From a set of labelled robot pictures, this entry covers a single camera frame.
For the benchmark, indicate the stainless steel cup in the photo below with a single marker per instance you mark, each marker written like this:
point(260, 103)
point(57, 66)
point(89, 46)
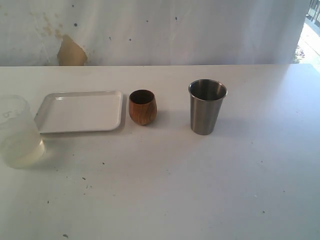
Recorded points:
point(206, 98)

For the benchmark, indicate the frosted translucent plastic cup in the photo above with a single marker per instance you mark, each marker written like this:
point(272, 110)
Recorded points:
point(21, 144)

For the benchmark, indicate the white rectangular tray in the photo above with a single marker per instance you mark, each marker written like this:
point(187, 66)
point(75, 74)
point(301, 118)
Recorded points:
point(73, 112)

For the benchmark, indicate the brown wooden cup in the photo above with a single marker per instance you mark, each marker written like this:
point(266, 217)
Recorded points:
point(142, 107)

